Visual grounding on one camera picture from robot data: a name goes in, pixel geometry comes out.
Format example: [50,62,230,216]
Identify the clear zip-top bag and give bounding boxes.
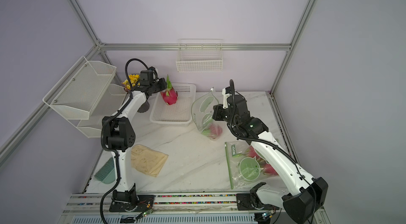
[225,141,279,190]
[191,87,219,141]

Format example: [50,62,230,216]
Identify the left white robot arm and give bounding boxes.
[100,58,167,212]

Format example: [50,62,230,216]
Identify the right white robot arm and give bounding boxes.
[213,80,328,224]

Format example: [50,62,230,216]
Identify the yellow flowers in vase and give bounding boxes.
[122,74,150,113]

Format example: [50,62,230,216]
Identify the white plastic basket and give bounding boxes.
[150,83,196,126]

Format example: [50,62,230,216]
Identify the white mesh two-tier shelf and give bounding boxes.
[43,57,126,138]

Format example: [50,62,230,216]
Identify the beige work glove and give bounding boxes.
[131,145,169,178]

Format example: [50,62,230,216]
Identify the green hand brush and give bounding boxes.
[94,157,116,184]

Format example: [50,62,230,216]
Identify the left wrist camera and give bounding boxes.
[148,67,159,81]

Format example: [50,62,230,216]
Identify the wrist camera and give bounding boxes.
[148,67,159,81]
[222,86,235,109]

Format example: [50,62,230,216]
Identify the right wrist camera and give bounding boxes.
[222,86,235,109]

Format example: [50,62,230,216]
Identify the white wire wall basket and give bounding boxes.
[176,39,223,73]

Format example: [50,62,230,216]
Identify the aluminium frame struts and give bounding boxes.
[1,0,317,170]

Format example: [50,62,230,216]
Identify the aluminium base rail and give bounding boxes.
[58,192,294,224]

